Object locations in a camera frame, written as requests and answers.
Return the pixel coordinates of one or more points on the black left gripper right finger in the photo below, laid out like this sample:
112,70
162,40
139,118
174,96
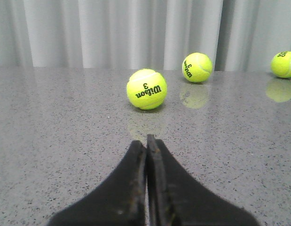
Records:
177,199

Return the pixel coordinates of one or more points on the grey pleated curtain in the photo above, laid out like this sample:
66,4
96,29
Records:
237,35

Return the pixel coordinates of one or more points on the middle yellow Wilson tennis ball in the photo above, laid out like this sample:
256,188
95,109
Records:
197,67

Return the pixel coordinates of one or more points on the near yellow Wilson tennis ball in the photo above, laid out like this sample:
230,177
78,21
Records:
146,89

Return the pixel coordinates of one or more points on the yellow wilson tennis ball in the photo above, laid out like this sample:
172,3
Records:
197,67
146,89

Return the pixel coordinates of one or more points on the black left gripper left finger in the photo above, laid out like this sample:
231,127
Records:
117,201

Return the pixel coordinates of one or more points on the yellow Roland Garros tennis ball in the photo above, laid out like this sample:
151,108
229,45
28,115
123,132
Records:
281,64

